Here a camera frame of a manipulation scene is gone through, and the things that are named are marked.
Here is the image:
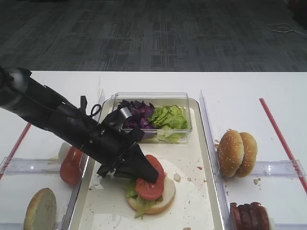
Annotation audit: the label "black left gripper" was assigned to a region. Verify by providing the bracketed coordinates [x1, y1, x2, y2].
[71, 118, 159, 183]

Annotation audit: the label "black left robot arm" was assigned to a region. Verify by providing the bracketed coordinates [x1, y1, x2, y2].
[0, 68, 151, 179]

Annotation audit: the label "lettuce leaf on bun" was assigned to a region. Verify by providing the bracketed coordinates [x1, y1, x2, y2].
[125, 179, 163, 218]

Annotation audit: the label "red tomato slice stack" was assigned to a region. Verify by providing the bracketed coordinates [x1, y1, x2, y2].
[59, 146, 83, 186]

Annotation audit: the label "green lettuce in container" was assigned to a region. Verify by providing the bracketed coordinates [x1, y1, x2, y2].
[148, 105, 189, 129]

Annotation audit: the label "meat patty stack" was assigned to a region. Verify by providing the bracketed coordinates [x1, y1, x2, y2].
[230, 202, 272, 230]

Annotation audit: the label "bottom bun on tray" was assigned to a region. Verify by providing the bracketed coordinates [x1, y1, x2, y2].
[126, 176, 176, 215]

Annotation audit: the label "purple cabbage shreds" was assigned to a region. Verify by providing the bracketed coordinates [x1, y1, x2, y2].
[119, 100, 155, 129]

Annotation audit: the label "clear plastic salad container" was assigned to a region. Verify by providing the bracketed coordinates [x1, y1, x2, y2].
[110, 92, 192, 143]

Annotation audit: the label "white metal tray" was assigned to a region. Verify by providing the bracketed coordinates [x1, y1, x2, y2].
[71, 99, 222, 230]

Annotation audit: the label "sesame bun front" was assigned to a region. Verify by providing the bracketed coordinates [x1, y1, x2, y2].
[217, 130, 244, 177]

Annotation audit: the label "sesame bun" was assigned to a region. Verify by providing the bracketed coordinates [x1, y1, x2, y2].
[217, 130, 244, 177]
[235, 132, 258, 178]

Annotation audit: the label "upright bun half left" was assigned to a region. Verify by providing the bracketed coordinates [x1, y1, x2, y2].
[24, 188, 57, 230]

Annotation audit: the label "left red strip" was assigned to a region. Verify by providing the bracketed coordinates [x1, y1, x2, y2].
[0, 123, 31, 179]

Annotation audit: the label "red strip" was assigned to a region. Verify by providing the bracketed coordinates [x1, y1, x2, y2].
[0, 123, 31, 179]
[259, 98, 307, 192]

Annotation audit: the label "sesame bun rear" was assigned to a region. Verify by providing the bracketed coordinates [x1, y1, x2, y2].
[235, 132, 258, 178]

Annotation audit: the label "upper left clear holder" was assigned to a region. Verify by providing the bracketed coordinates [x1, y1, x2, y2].
[0, 157, 61, 174]

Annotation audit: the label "clear holder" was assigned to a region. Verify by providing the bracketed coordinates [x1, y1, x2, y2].
[269, 218, 307, 230]
[249, 160, 306, 178]
[0, 157, 61, 174]

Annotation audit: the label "right red strip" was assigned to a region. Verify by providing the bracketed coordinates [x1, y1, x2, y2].
[259, 98, 307, 192]

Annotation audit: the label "lower right clear holder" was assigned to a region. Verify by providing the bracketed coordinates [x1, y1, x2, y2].
[269, 218, 307, 230]

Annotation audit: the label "upper right clear holder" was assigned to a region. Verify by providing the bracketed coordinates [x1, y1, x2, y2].
[249, 160, 306, 178]

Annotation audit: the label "left clear vertical rail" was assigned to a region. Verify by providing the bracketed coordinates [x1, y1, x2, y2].
[61, 88, 106, 230]

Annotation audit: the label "clear vertical rail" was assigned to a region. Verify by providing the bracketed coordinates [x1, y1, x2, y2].
[61, 88, 106, 230]
[199, 91, 234, 230]

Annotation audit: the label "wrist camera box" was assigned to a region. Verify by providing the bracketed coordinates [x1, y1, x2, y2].
[101, 107, 132, 130]

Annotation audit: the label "right clear vertical rail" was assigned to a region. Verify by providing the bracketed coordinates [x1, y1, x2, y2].
[199, 91, 234, 230]

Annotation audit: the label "white cable on floor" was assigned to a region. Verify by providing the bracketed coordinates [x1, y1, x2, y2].
[267, 23, 307, 39]

